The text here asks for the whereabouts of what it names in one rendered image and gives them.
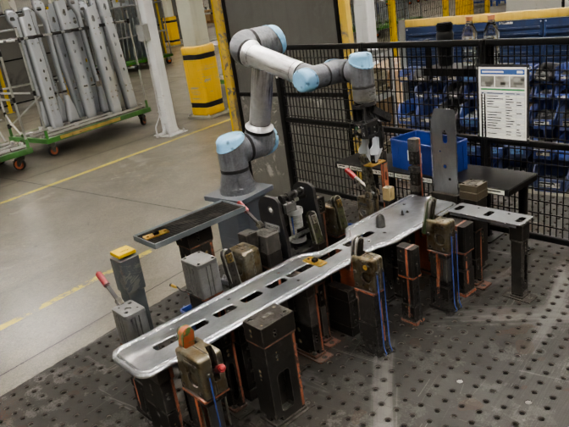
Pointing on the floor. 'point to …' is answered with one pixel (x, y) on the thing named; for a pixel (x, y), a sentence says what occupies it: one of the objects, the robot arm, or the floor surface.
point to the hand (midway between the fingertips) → (374, 157)
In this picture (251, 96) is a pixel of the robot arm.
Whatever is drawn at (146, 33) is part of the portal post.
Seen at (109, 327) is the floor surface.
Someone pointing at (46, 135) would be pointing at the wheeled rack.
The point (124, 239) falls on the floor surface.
